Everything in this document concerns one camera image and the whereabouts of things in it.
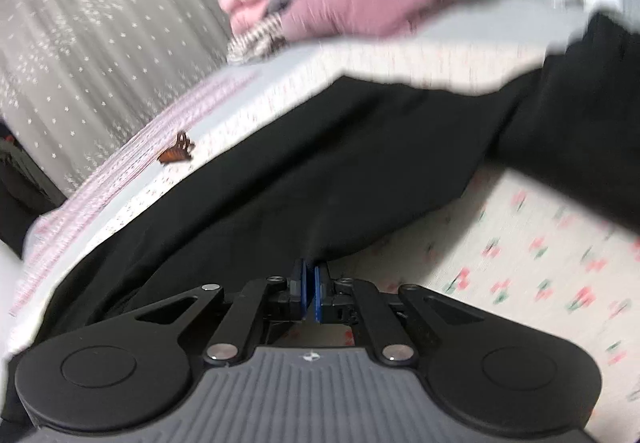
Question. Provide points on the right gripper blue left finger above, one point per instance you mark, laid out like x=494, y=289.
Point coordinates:
x=299, y=290

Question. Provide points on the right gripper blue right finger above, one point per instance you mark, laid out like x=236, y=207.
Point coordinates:
x=322, y=293

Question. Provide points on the black pants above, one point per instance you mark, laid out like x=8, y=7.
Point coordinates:
x=358, y=162

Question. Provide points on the brown hair claw clip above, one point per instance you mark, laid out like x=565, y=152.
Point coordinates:
x=179, y=152

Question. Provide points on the cherry print bed sheet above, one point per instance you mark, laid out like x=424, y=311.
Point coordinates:
x=509, y=245

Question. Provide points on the pink striped blanket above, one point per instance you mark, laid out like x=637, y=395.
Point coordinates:
x=51, y=234

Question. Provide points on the grey white striped garment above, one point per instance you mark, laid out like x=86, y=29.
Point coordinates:
x=257, y=43

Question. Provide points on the dark hanging clothes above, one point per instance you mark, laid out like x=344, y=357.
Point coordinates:
x=26, y=192

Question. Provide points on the grey star curtain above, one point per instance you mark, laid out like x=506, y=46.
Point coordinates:
x=79, y=78

